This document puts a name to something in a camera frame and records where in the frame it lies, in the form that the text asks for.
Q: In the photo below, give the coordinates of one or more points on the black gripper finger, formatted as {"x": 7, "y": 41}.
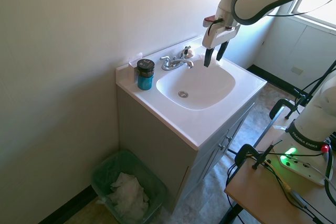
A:
{"x": 222, "y": 50}
{"x": 208, "y": 57}

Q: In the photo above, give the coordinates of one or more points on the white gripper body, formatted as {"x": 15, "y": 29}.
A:
{"x": 219, "y": 35}

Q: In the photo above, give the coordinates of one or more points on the green trash bin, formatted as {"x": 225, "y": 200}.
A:
{"x": 155, "y": 195}

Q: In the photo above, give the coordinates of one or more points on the white tissues in bin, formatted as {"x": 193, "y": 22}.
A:
{"x": 128, "y": 192}

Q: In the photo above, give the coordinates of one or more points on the beige seashell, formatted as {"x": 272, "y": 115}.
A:
{"x": 190, "y": 54}

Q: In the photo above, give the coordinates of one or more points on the chrome sink drain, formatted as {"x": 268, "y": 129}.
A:
{"x": 183, "y": 94}

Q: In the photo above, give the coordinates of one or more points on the white sink vanity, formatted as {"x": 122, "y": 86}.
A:
{"x": 210, "y": 113}

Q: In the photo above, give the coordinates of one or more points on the blue jar with black lid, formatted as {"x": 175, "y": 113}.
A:
{"x": 145, "y": 78}

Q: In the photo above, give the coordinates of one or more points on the white cardboard package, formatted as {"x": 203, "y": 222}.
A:
{"x": 132, "y": 62}

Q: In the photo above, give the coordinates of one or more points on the black C-clamp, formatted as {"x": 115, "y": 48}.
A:
{"x": 278, "y": 104}
{"x": 246, "y": 151}

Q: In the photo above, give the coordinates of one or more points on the round metal cabinet knob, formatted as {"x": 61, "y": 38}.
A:
{"x": 221, "y": 146}
{"x": 229, "y": 138}

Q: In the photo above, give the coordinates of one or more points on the window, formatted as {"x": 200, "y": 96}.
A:
{"x": 317, "y": 6}

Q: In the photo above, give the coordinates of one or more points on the grey vanity cabinet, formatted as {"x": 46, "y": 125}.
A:
{"x": 162, "y": 155}

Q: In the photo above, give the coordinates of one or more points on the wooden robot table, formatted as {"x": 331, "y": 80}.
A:
{"x": 252, "y": 190}

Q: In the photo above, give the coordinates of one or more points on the red emergency stop button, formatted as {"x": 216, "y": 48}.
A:
{"x": 326, "y": 148}

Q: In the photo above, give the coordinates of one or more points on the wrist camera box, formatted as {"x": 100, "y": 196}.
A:
{"x": 210, "y": 20}

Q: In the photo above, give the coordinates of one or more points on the wall power outlet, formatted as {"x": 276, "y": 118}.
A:
{"x": 297, "y": 70}

